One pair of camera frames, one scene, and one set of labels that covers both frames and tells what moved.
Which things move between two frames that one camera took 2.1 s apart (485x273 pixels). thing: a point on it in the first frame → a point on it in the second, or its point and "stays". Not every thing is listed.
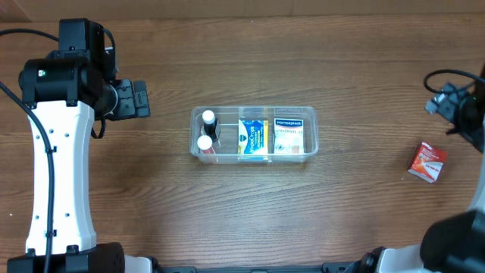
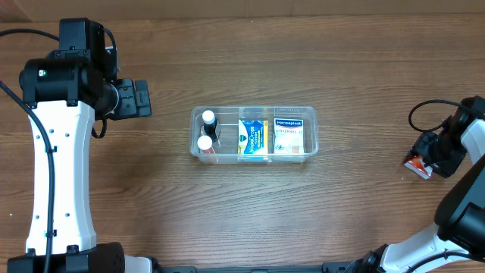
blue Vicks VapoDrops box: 253,136 stays
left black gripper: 140,98 stays
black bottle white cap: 210,123 stays
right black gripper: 449,101 → 425,152
